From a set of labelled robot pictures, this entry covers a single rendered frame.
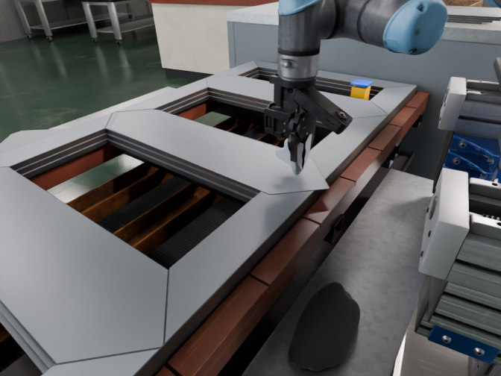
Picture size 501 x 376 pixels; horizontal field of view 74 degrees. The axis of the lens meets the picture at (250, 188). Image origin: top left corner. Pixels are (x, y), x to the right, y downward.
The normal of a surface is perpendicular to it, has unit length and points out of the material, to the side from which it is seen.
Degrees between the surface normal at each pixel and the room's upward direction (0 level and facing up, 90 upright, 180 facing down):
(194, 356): 0
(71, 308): 0
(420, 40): 90
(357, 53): 90
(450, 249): 90
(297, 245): 0
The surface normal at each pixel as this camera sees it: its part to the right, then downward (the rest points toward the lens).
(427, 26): 0.36, 0.52
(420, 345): -0.03, -0.82
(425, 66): -0.59, 0.47
